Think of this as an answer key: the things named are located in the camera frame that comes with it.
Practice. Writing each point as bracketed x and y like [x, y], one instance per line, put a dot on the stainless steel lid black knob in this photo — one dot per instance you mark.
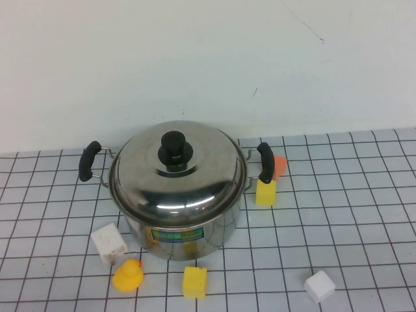
[146, 195]

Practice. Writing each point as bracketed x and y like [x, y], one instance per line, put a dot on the orange foam cube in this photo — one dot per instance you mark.
[280, 167]

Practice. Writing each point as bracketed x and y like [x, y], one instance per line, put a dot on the notched yellow foam cube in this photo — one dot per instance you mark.
[194, 282]

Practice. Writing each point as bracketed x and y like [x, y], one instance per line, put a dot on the large dirty white foam cube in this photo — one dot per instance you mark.
[107, 242]

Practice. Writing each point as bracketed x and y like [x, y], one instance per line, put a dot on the yellow rubber duck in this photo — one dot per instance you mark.
[127, 278]

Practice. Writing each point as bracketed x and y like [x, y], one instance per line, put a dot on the white black grid tablecloth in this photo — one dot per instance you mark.
[357, 227]

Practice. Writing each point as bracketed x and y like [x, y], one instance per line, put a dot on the small white foam cube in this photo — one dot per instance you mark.
[319, 286]

